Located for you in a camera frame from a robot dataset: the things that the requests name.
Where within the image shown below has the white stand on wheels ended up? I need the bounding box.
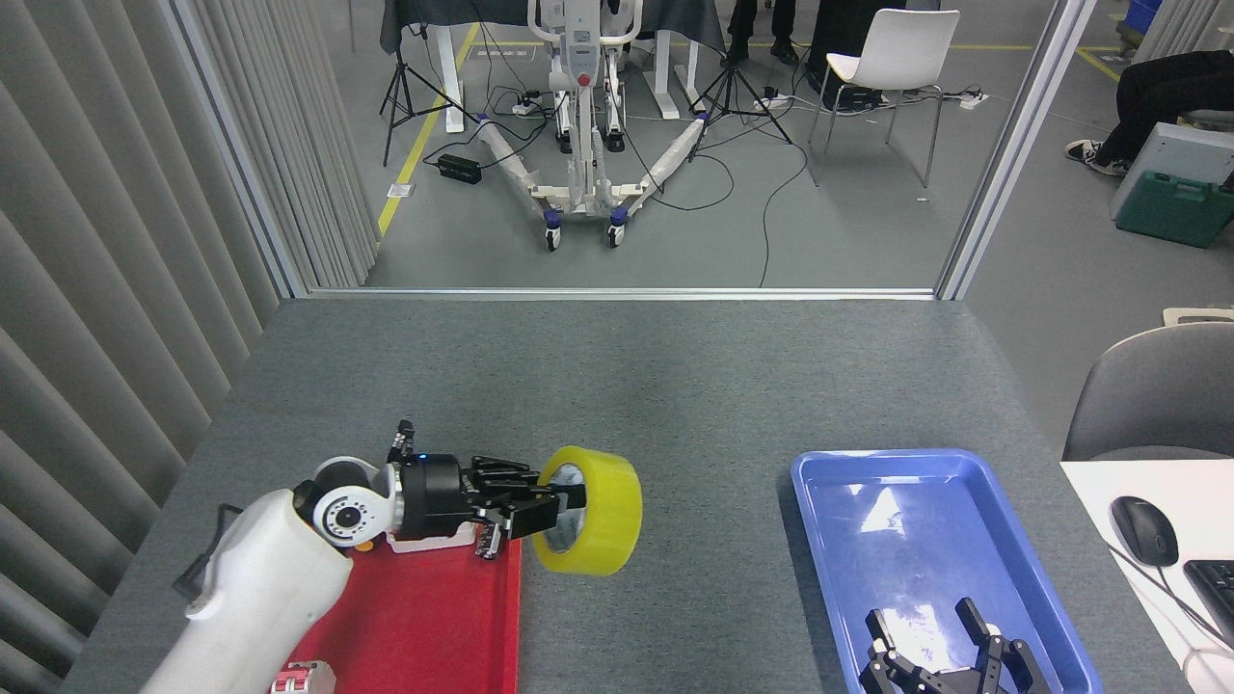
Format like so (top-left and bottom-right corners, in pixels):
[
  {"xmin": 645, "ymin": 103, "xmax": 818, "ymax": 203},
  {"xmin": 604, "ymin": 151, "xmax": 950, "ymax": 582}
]
[{"xmin": 477, "ymin": 0, "xmax": 710, "ymax": 252}]

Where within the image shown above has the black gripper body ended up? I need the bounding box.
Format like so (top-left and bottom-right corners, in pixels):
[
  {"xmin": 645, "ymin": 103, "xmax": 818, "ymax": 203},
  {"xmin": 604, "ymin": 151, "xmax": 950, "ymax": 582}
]
[{"xmin": 397, "ymin": 454, "xmax": 466, "ymax": 539}]

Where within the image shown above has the white desk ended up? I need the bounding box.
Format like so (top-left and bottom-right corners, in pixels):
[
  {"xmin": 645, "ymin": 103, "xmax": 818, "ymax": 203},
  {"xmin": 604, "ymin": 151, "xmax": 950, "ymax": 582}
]
[{"xmin": 1060, "ymin": 460, "xmax": 1234, "ymax": 694}]

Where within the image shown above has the silver frame post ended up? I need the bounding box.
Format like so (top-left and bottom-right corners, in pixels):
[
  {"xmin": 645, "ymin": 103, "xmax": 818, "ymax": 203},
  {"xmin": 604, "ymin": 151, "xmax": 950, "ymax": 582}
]
[
  {"xmin": 935, "ymin": 0, "xmax": 1100, "ymax": 302},
  {"xmin": 159, "ymin": 0, "xmax": 309, "ymax": 298}
]

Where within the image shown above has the black floor cable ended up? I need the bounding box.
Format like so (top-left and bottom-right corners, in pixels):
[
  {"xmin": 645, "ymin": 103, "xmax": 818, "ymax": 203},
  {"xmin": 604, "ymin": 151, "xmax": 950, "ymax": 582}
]
[{"xmin": 760, "ymin": 145, "xmax": 809, "ymax": 288}]

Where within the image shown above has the white two-button switch box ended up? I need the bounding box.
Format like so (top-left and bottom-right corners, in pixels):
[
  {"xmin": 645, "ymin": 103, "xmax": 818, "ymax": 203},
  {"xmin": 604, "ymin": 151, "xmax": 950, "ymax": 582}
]
[{"xmin": 389, "ymin": 525, "xmax": 483, "ymax": 553}]

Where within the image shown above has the seated person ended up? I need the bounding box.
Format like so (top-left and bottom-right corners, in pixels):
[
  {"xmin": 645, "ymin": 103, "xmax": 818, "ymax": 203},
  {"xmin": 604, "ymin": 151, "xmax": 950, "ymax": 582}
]
[{"xmin": 1065, "ymin": 50, "xmax": 1234, "ymax": 177}]

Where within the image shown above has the yellow tape roll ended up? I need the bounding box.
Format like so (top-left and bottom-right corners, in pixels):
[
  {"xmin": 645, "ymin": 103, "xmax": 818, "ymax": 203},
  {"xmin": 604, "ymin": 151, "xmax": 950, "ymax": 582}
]
[{"xmin": 532, "ymin": 445, "xmax": 643, "ymax": 577}]

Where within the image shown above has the standing person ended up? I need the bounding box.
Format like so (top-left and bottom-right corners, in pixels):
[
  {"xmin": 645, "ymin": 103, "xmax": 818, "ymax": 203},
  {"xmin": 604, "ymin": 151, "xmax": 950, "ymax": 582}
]
[{"xmin": 723, "ymin": 0, "xmax": 801, "ymax": 67}]

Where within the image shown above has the black keyboard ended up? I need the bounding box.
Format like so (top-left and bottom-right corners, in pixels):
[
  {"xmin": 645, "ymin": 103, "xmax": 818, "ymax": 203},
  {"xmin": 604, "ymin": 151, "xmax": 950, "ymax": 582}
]
[{"xmin": 1183, "ymin": 559, "xmax": 1234, "ymax": 647}]

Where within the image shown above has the white chair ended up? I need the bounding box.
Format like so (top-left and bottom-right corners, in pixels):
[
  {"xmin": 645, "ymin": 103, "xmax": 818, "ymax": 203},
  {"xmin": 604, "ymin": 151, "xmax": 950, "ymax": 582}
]
[{"xmin": 808, "ymin": 10, "xmax": 961, "ymax": 189}]

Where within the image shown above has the red and white small object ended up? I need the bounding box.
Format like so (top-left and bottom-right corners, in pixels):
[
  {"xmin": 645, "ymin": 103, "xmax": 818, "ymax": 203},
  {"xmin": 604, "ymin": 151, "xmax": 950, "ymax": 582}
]
[{"xmin": 271, "ymin": 660, "xmax": 335, "ymax": 694}]

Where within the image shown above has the silver frame rail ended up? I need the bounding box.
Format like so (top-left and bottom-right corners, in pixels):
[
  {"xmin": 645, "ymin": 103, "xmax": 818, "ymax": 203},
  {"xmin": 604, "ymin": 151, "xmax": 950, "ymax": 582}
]
[{"xmin": 307, "ymin": 286, "xmax": 938, "ymax": 302}]

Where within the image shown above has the green plastic case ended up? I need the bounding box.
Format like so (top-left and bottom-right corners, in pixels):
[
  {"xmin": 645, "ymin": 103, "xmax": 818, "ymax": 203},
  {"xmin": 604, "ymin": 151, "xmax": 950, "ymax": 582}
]
[{"xmin": 1116, "ymin": 171, "xmax": 1234, "ymax": 250}]

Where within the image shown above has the black tripod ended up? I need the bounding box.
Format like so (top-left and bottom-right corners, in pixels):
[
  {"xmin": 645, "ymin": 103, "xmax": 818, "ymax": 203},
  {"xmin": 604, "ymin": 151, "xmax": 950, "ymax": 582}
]
[
  {"xmin": 379, "ymin": 24, "xmax": 480, "ymax": 167},
  {"xmin": 689, "ymin": 39, "xmax": 793, "ymax": 163}
]

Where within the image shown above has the mouse cable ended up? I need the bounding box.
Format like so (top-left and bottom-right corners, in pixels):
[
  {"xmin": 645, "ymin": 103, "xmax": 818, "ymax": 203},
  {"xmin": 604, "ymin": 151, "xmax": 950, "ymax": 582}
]
[{"xmin": 1109, "ymin": 545, "xmax": 1234, "ymax": 666}]

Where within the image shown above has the black computer mouse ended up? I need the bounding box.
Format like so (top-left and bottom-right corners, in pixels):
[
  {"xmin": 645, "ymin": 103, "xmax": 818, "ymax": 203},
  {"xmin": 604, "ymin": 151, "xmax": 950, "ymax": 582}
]
[{"xmin": 1111, "ymin": 496, "xmax": 1180, "ymax": 568}]

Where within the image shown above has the blue plastic tray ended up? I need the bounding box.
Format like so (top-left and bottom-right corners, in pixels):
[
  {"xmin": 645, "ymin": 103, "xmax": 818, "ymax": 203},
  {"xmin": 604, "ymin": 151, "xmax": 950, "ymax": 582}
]
[{"xmin": 791, "ymin": 448, "xmax": 1105, "ymax": 694}]

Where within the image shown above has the red plastic tray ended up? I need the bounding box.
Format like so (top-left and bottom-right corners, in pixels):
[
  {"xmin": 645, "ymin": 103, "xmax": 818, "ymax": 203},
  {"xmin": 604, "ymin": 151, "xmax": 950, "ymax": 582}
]
[{"xmin": 265, "ymin": 538, "xmax": 523, "ymax": 694}]

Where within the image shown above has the grey chair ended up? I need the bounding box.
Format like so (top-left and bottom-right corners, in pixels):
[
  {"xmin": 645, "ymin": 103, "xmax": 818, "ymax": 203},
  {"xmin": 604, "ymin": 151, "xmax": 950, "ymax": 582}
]
[{"xmin": 1062, "ymin": 323, "xmax": 1234, "ymax": 462}]

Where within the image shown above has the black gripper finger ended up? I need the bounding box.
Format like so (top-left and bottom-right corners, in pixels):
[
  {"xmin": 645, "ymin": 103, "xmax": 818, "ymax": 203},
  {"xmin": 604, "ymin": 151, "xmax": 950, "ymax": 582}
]
[
  {"xmin": 954, "ymin": 598, "xmax": 1054, "ymax": 694},
  {"xmin": 461, "ymin": 456, "xmax": 543, "ymax": 494},
  {"xmin": 465, "ymin": 484, "xmax": 587, "ymax": 541},
  {"xmin": 861, "ymin": 609, "xmax": 931, "ymax": 694}
]

